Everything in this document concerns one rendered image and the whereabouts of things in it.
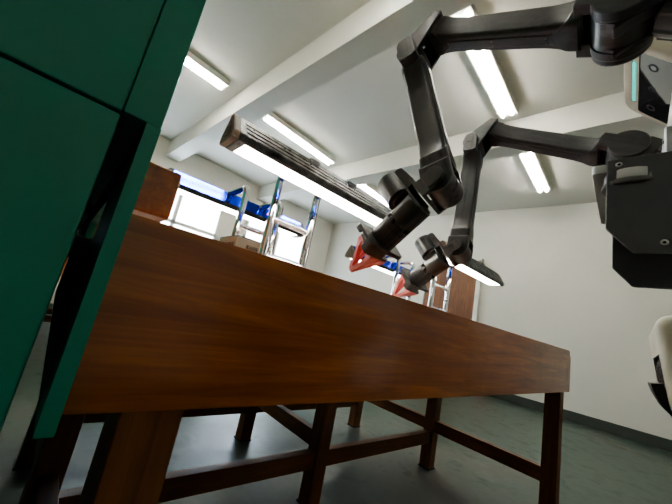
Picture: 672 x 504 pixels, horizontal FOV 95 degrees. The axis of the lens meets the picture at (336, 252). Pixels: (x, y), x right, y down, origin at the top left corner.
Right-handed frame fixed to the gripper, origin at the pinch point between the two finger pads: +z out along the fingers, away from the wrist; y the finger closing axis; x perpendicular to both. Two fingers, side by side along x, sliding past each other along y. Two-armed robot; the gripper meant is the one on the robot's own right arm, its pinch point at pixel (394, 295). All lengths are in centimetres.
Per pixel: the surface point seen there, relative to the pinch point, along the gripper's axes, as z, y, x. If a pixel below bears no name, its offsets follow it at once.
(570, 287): -27, -444, -108
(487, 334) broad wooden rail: -16.8, -8.1, 21.9
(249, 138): -13, 59, -19
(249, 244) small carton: -16, 64, 19
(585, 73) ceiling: -147, -180, -168
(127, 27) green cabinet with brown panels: -30, 83, 13
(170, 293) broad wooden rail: -14, 72, 27
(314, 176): -13.1, 39.5, -19.6
